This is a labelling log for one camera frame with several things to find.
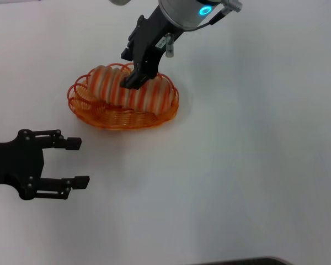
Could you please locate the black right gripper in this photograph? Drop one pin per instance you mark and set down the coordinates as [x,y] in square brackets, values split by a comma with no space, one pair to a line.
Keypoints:
[149,41]

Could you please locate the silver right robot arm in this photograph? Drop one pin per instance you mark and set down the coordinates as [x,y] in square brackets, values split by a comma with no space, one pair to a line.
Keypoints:
[182,11]

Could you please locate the orange striped bread loaf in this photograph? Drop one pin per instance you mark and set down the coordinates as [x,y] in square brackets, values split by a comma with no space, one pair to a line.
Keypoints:
[151,96]

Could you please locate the black robot torso edge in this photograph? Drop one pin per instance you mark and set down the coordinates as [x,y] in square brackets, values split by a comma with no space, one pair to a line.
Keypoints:
[245,261]

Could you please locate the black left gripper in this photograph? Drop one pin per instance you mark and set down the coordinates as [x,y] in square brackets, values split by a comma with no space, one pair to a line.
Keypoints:
[19,163]

